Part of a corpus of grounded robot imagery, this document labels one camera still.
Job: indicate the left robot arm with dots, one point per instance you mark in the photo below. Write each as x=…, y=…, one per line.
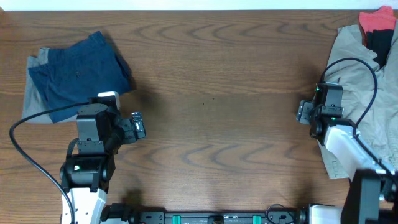
x=90, y=165

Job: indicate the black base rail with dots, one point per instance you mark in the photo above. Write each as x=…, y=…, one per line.
x=275, y=214

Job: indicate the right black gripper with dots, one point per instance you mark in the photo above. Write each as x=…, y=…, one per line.
x=303, y=111

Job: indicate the black garment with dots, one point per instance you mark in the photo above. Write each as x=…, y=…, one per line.
x=379, y=41

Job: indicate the folded grey shorts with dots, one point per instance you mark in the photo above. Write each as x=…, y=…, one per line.
x=32, y=100

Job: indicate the red garment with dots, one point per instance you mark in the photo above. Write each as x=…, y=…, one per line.
x=382, y=19

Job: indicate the folded navy blue shorts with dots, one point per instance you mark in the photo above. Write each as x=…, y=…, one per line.
x=76, y=73

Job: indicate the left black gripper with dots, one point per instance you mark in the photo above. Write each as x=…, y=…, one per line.
x=126, y=124

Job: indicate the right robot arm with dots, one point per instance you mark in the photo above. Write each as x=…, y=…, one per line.
x=372, y=195

